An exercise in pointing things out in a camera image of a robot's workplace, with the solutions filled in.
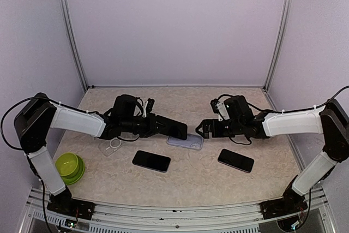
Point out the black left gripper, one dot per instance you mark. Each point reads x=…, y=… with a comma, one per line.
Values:
x=152, y=129

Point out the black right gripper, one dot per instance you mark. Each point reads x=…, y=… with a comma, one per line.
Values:
x=205, y=133

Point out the dark red phone right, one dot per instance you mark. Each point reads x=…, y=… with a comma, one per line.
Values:
x=236, y=160

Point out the green plastic bowl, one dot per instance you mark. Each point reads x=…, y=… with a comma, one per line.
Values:
x=70, y=167

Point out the aluminium frame post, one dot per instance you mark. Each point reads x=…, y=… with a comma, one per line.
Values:
x=278, y=44
x=73, y=45

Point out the left aluminium frame post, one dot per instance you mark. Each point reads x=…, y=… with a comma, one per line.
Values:
x=73, y=45

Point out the black smartphone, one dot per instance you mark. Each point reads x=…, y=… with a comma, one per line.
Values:
x=172, y=128

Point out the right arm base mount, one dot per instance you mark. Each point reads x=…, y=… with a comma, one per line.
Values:
x=289, y=203

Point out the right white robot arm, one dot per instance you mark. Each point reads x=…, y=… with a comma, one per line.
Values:
x=319, y=134

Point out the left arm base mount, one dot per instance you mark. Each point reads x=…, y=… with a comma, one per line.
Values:
x=79, y=209

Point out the clear magsafe phone case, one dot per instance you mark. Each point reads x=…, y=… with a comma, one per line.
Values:
x=108, y=148

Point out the aluminium front rail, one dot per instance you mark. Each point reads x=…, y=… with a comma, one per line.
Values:
x=105, y=217

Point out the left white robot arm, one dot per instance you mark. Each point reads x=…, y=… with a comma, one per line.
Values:
x=42, y=115

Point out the right aluminium frame post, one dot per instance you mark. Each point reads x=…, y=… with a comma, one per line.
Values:
x=278, y=44

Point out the black phone centre table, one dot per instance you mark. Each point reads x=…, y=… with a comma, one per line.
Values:
x=151, y=161

